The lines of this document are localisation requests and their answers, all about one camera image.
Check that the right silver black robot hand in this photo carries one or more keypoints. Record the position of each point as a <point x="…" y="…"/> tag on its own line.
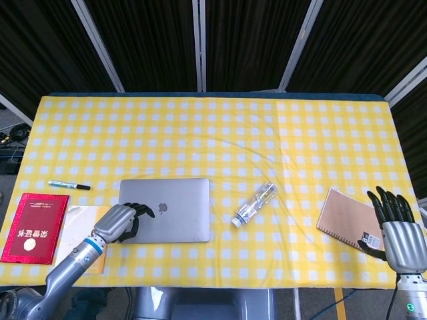
<point x="398" y="240"/>

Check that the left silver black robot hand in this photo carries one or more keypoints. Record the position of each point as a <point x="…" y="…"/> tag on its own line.
<point x="115" y="221"/>

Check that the silver laptop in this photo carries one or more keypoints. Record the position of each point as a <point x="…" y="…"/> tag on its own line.
<point x="180" y="210"/>

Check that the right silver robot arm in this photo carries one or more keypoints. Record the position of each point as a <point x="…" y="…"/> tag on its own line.
<point x="412" y="296"/>

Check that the grey robot base column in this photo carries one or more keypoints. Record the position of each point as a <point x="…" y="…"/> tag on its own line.
<point x="207" y="303"/>

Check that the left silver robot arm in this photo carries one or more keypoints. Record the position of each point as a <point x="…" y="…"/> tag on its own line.
<point x="63" y="270"/>

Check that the white orange Lexicon book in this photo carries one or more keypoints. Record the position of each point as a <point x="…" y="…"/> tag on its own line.
<point x="80" y="230"/>

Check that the brown spiral notebook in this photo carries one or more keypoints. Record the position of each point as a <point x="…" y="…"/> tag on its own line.
<point x="347" y="213"/>

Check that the black capped marker pen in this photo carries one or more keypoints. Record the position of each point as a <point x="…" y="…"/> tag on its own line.
<point x="68" y="185"/>

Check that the red certificate booklet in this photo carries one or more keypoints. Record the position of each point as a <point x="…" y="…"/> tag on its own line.
<point x="33" y="230"/>

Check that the clear plastic water bottle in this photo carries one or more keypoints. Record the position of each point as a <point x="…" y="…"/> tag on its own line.
<point x="255" y="205"/>

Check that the yellow white checkered tablecloth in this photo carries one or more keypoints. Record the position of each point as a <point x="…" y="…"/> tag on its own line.
<point x="233" y="133"/>

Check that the black folding screen panels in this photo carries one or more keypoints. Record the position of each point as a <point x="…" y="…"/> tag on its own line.
<point x="213" y="43"/>

